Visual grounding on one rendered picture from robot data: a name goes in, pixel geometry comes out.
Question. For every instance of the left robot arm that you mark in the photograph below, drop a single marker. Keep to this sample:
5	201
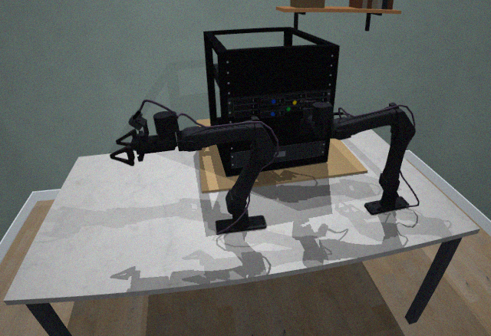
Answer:
195	138

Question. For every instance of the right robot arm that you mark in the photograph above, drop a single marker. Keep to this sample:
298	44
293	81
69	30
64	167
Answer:
404	130

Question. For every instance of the black open rack frame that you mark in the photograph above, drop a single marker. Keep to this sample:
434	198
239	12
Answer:
248	72

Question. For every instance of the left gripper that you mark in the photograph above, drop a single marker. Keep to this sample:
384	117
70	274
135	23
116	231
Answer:
140	143

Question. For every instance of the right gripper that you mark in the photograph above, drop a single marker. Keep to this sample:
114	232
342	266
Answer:
305	122

